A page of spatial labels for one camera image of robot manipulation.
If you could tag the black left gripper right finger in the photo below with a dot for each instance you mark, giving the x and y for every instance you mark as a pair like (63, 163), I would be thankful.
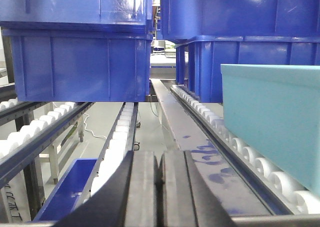
(185, 200)

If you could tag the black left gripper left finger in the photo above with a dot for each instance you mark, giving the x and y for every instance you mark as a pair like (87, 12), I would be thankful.
(127, 199)

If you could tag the light blue plastic bin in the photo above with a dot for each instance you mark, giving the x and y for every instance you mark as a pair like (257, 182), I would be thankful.
(276, 110)

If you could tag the white roller track middle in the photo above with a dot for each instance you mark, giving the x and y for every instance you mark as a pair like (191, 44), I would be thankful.
(120, 140)

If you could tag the white roller track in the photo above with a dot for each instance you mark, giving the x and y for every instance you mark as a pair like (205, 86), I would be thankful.
(120, 140)
(280, 185)
(25, 145)

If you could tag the dark blue bin below shelf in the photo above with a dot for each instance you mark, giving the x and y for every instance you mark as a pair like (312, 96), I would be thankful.
(66, 193)

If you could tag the white roller track right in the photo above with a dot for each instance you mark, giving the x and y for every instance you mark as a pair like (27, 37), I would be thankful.
(280, 185)

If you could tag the white roller track left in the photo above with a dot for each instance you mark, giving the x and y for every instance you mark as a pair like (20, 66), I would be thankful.
(25, 145)

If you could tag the dark blue bin lower left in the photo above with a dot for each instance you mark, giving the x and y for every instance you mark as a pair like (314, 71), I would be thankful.
(80, 66)

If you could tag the dark blue bin upper left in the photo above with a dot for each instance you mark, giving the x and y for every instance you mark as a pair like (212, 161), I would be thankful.
(129, 16)

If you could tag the dark blue bin upper right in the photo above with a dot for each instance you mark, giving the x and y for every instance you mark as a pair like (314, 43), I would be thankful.
(184, 19)

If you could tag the steel divider rail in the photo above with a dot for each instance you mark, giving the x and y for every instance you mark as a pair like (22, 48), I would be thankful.
(219, 175)

